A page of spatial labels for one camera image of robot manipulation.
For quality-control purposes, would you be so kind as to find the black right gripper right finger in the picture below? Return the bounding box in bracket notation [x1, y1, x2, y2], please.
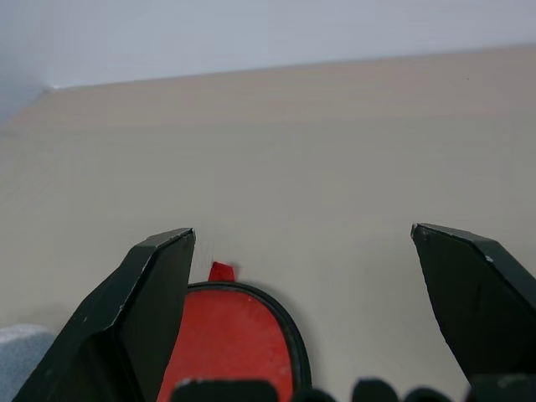
[410, 223, 536, 387]

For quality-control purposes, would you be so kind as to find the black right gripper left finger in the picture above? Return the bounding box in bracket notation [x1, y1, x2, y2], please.
[11, 227, 197, 402]

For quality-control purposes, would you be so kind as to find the red lid with black rim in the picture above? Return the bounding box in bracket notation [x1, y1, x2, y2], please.
[155, 261, 313, 402]

